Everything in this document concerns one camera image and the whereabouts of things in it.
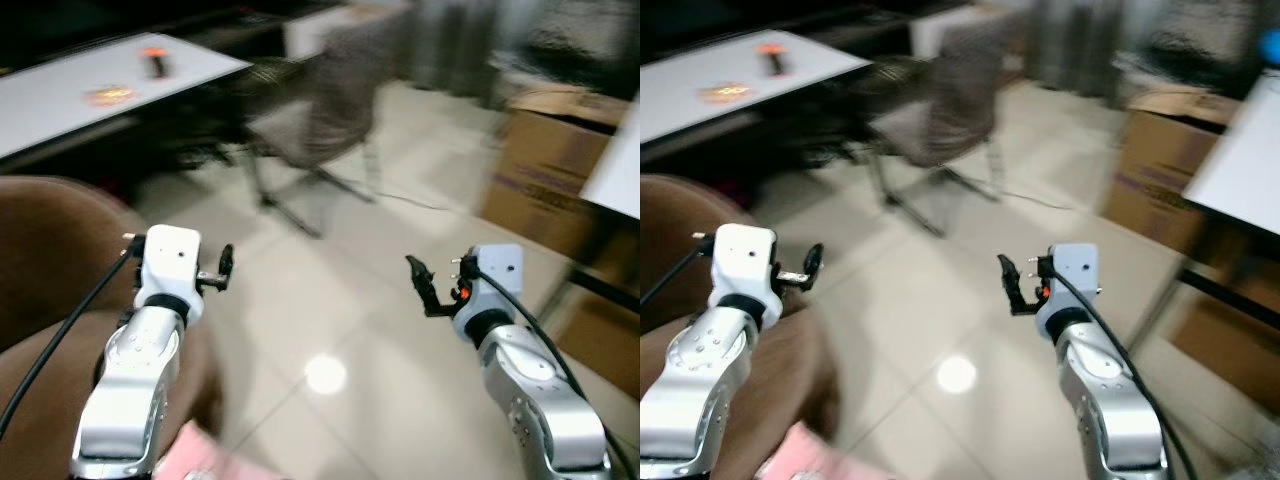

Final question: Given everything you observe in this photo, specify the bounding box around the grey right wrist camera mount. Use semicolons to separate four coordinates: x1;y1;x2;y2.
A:
452;245;525;336
1035;243;1099;336

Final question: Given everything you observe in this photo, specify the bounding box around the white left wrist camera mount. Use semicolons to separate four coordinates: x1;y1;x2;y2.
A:
713;223;782;323
133;226;205;323

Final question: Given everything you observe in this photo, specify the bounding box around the plain cardboard box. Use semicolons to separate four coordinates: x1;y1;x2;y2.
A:
553;250;641;403
1163;255;1280;423

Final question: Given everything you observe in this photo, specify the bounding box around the brown mesh office chair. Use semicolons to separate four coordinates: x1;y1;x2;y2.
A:
868;14;1013;238
243;10;403;240

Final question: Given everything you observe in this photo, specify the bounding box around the small white table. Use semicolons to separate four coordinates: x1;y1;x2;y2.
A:
540;98;641;321
1130;70;1280;351

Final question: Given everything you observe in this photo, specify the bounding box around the pink pillow with cartoon print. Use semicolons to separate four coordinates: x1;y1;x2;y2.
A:
760;420;863;480
150;420;263;480

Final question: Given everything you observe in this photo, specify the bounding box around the cardboard box with purple print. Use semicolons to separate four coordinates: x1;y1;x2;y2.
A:
481;88;631;263
1103;88;1251;253

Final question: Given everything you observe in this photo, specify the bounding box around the long white table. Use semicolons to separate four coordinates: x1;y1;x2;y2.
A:
0;32;253;166
640;28;874;161

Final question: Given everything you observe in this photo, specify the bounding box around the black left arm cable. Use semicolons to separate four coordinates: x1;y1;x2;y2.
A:
0;240;143;441
640;235;723;309

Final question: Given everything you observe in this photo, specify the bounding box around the brown round sofa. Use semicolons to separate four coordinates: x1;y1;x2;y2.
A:
640;172;843;480
0;175;226;480

